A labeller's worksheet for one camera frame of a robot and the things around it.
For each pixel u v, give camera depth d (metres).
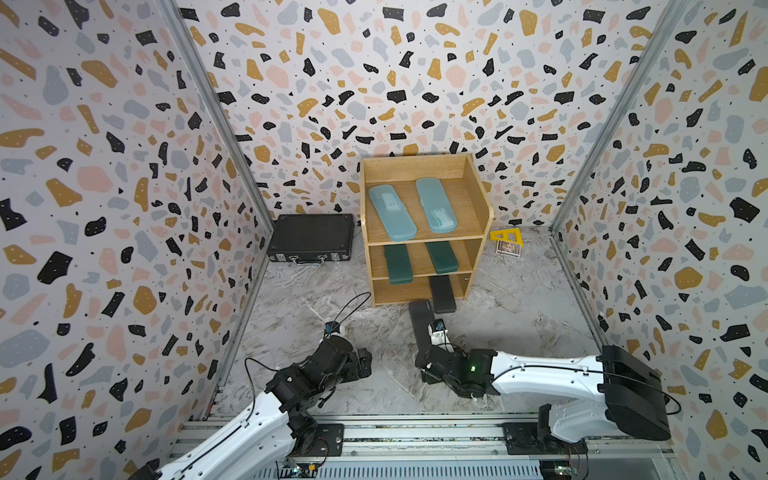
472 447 0.74
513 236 1.18
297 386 0.56
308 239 1.18
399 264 0.88
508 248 1.13
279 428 0.51
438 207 0.81
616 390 0.42
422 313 0.90
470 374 0.57
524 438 0.73
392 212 0.80
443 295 0.95
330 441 0.74
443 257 0.92
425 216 0.79
